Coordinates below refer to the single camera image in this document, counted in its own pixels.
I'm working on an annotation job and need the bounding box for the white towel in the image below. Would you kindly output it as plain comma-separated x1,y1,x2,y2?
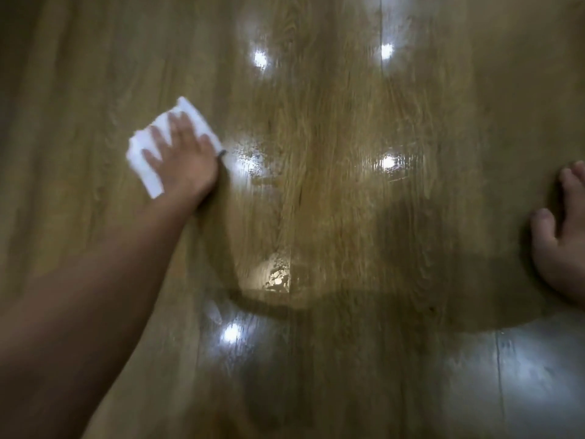
126,96,225,200

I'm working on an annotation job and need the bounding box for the person's left hand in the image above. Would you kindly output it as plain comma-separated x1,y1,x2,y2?
141,111,221,204

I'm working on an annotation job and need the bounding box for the person's left forearm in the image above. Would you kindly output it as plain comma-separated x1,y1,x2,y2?
0,191,202,439

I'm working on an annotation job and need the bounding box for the person's right hand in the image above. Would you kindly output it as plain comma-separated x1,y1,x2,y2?
530,160,585,308

